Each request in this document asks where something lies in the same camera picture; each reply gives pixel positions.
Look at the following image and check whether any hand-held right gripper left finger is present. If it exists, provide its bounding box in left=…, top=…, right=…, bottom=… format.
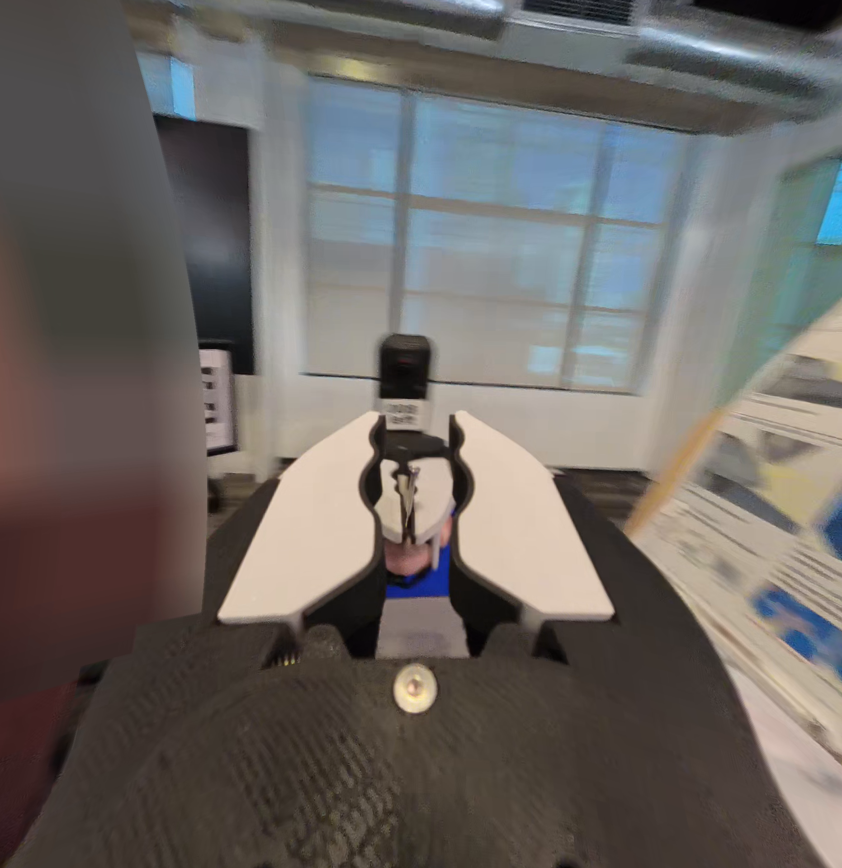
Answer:
left=216, top=410, right=388, bottom=638

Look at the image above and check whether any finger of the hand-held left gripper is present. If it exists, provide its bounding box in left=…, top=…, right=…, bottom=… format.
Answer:
left=412, top=461, right=460, bottom=545
left=375, top=460, right=406, bottom=543

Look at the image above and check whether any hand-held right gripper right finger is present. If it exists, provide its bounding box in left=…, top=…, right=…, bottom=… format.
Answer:
left=449, top=410, right=616, bottom=632

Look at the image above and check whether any blue plastic parts bin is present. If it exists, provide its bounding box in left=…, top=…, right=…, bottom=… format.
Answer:
left=386, top=546, right=453, bottom=599

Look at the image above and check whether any person's left hand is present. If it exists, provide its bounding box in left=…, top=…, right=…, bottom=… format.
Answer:
left=386, top=539, right=437, bottom=579

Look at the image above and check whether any large gridded window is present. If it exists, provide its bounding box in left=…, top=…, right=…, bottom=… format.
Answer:
left=304, top=73, right=688, bottom=396

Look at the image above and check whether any framed marker sign on stand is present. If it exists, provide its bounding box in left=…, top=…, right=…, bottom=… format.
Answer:
left=199, top=344, right=238, bottom=457

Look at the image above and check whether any printed instruction poster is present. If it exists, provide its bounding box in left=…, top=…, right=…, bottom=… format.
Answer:
left=637, top=292, right=842, bottom=777

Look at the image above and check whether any dark wall screen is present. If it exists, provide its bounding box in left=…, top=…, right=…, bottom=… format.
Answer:
left=153, top=114, right=254, bottom=376

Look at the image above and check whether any metal ceiling duct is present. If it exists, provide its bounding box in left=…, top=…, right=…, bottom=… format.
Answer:
left=624, top=20, right=842, bottom=106

